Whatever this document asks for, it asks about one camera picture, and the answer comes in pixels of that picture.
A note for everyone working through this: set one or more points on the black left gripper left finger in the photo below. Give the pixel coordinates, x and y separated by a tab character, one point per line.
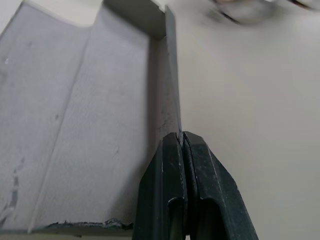
160	190

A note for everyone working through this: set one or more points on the eyeglasses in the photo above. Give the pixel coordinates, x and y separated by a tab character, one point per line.
246	11

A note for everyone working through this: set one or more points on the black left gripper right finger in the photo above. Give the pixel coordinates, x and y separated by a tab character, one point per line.
215	190

